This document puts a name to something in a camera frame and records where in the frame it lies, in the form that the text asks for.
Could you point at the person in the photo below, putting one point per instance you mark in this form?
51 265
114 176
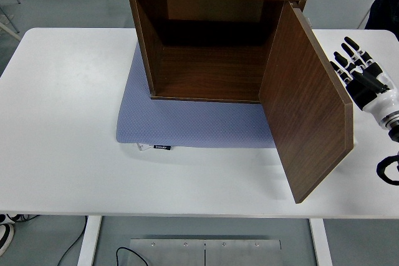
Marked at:
386 7

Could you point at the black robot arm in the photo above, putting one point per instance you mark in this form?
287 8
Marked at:
395 135

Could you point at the brown wooden cabinet door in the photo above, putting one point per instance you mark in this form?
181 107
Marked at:
305 107

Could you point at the black mat label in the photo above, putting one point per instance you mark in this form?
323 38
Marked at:
162 147

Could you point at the black and white shoe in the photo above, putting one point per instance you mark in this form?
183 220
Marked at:
5 236

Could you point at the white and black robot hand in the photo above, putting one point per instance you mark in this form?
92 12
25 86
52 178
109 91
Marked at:
381 97

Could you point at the grey metal plate with screws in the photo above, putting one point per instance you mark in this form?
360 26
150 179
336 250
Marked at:
174 253

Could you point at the grey metal frame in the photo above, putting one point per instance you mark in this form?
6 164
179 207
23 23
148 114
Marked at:
12 33

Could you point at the white mat tag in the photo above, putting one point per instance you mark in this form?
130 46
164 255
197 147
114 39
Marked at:
144 147

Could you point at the blue-grey textured mat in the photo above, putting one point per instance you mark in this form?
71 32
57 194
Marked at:
187 122

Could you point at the white table leg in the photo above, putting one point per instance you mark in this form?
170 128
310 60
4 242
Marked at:
321 241
88 241

